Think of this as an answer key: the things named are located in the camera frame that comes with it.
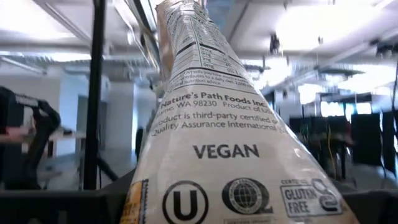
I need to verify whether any Panda Puffs cereal box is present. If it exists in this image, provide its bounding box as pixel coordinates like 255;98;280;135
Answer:
119;0;361;224

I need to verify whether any dark background workstation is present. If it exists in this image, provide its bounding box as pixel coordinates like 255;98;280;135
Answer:
289;110;398;177

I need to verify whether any black vertical pole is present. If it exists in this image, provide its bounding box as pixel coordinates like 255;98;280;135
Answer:
82;0;119;191

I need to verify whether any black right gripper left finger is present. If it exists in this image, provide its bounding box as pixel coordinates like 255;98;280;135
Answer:
79;169;137;224

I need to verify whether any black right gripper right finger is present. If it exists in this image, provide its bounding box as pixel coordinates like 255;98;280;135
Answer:
340;189;398;224

